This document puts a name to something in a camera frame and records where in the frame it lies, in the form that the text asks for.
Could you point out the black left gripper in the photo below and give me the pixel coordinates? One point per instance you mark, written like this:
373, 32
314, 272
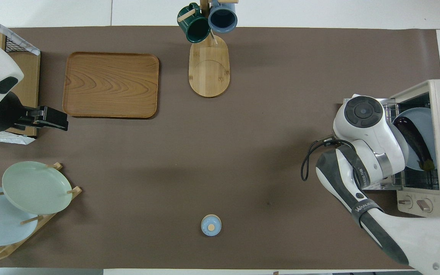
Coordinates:
8, 115

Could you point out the dark purple eggplant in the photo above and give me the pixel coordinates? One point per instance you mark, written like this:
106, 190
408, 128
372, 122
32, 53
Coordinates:
414, 141

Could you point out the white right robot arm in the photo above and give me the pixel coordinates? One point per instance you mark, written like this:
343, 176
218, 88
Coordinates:
369, 126

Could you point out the wooden step shelf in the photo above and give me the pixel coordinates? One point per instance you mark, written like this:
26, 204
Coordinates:
29, 84

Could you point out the wooden serving tray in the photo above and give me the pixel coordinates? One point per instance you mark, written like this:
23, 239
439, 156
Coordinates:
109, 84

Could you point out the pale green racked plate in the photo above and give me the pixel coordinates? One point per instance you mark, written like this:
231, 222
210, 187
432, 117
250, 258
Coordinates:
36, 187

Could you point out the wooden plate rack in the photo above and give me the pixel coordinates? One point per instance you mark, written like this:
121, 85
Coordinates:
75, 190

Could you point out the wooden mug tree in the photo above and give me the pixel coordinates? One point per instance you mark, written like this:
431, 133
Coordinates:
208, 72

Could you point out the dark green mug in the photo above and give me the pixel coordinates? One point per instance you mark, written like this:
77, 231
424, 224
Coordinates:
197, 28

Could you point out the small blue bell wooden knob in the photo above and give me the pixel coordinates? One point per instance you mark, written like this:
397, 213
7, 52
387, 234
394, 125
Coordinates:
211, 225

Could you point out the brown table mat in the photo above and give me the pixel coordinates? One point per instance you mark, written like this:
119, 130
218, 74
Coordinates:
243, 152

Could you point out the blue mug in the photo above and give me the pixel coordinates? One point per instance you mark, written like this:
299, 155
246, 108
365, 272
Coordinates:
222, 17

